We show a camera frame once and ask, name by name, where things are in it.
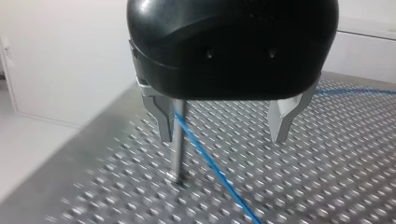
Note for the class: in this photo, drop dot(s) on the metal post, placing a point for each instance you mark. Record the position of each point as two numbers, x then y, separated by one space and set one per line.
178 149

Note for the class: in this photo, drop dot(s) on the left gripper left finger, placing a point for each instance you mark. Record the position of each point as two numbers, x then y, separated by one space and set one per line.
162 116

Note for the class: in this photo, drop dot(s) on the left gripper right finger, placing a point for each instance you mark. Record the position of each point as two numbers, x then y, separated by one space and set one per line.
284 119

